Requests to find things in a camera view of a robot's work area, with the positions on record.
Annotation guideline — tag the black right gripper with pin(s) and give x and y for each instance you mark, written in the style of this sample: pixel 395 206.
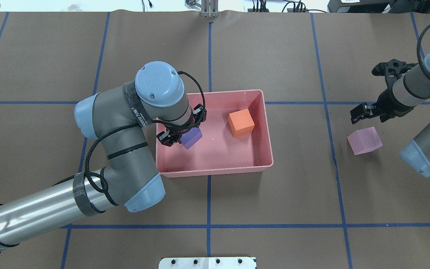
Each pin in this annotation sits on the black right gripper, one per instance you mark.
pixel 389 104

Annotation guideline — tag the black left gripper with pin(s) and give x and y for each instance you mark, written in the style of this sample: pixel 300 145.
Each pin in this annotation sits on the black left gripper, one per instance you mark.
pixel 178 131

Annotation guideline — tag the pink block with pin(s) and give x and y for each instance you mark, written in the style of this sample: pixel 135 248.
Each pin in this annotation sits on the pink block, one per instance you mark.
pixel 364 141

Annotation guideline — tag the orange block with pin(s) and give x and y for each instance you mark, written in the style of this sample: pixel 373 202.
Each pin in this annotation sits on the orange block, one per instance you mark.
pixel 241 123

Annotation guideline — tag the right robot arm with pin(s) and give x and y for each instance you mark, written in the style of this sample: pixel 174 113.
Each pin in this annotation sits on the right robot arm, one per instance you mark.
pixel 406 95

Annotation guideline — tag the aluminium frame post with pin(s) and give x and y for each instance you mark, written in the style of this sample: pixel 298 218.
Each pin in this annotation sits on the aluminium frame post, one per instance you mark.
pixel 209 8

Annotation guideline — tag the purple block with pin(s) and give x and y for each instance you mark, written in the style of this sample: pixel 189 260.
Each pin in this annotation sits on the purple block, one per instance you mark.
pixel 191 137

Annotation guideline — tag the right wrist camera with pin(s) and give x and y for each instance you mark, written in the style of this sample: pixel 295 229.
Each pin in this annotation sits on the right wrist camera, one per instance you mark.
pixel 392 70

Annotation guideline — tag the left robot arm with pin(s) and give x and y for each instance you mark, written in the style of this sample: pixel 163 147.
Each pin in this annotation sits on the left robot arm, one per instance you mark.
pixel 119 168

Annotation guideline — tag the white camera mast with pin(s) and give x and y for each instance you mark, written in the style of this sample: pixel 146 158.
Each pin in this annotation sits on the white camera mast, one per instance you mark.
pixel 208 263

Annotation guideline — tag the pink bin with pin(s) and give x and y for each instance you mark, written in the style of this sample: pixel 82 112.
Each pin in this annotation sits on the pink bin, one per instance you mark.
pixel 218 152

